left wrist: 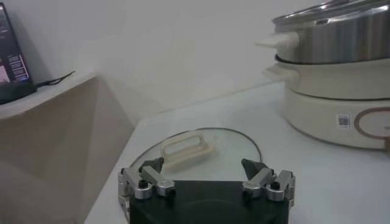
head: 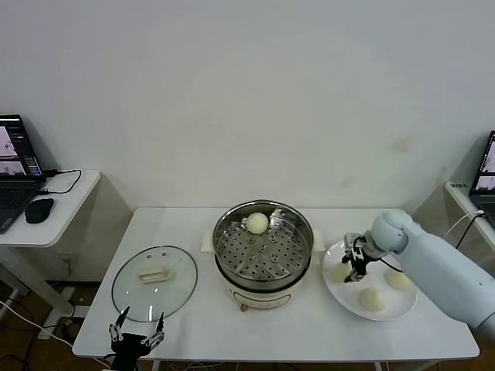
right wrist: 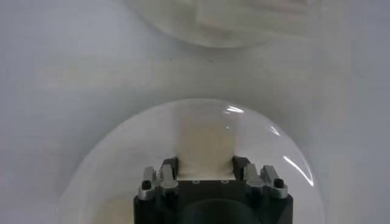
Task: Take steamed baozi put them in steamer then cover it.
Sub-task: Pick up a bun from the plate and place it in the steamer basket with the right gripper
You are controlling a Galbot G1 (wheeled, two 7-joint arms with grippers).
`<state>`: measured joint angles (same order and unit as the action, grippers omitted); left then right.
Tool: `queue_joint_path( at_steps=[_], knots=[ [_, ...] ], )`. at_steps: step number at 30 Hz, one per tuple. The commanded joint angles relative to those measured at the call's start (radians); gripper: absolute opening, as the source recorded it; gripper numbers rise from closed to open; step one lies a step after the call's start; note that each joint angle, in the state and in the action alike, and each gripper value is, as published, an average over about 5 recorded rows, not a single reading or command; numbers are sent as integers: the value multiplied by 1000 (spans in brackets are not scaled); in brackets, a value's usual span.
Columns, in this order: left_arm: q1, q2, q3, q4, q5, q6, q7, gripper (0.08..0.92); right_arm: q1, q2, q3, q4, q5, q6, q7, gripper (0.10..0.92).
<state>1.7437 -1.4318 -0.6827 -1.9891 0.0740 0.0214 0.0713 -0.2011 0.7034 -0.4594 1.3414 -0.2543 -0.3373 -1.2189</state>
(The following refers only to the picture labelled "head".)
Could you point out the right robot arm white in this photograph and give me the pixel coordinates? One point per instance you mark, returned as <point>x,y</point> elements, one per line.
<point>437,270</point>

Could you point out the white wall socket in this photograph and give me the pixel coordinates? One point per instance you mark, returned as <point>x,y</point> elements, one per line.
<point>67,257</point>

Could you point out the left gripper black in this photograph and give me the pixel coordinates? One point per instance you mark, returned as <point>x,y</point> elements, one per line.
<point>129,346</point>

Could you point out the black computer mouse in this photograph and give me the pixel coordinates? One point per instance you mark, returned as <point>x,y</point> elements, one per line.
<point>38,210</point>

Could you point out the white side table rounded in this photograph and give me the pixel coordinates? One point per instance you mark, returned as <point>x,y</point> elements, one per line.
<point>73,208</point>

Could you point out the white round plate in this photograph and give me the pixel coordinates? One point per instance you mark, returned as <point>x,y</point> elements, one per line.
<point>340,297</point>

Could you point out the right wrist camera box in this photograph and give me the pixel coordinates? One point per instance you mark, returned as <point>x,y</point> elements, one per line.
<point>352,241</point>

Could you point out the steel perforated steamer basket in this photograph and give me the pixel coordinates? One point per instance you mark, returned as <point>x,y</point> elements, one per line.
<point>270,251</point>

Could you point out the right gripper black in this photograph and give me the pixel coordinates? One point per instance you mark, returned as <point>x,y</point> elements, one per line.
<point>360,263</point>

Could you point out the white steamed baozi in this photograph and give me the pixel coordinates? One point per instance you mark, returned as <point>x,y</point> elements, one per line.
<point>398,281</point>
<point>257,223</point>
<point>337,273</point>
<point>371,299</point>

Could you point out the black laptop wide screen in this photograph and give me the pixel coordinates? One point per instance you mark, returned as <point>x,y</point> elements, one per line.
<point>11,193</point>

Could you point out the black laptop narrow view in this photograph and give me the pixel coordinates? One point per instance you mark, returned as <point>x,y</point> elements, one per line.
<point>485,181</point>

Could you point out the cream electric cooker base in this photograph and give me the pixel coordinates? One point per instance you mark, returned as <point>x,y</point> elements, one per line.
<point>263,295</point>

